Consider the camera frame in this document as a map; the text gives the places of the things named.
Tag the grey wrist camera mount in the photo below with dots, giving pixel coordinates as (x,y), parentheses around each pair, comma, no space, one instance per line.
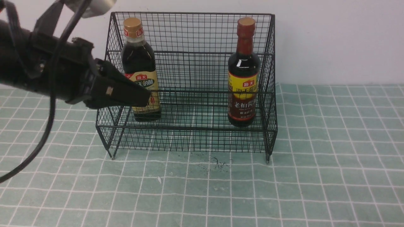
(95,8)

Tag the vinegar bottle gold cap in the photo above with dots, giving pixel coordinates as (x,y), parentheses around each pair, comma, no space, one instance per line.
(139,65)

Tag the soy sauce bottle red neck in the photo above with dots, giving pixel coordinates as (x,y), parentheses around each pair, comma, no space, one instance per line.
(243,68)

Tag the black wire mesh rack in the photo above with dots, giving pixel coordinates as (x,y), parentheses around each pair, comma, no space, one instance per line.
(192,52)

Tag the green checked tablecloth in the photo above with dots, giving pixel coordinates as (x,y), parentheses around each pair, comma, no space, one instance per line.
(337,162)

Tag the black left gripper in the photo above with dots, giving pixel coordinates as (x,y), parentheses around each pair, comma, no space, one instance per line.
(110,88)

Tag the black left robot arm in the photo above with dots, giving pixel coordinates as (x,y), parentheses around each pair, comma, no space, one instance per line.
(13,74)

